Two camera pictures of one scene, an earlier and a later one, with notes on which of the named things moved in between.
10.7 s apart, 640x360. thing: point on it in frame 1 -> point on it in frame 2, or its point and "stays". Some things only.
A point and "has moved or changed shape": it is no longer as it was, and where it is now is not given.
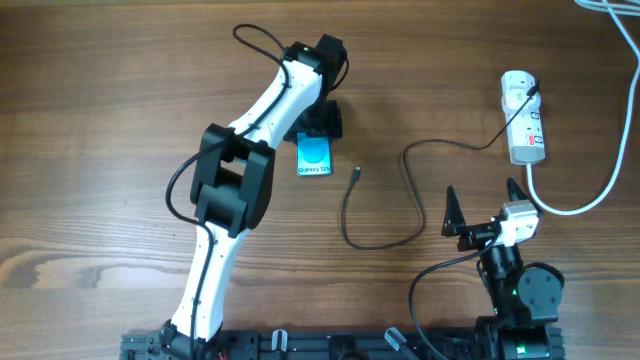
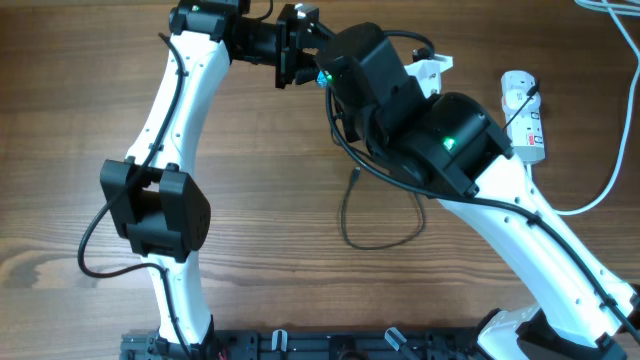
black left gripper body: x=319 y=119 -> x=286 y=56
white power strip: x=526 y=134 stays
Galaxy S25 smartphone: x=314 y=155 has moved or changed shape
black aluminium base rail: x=310 y=344 stays
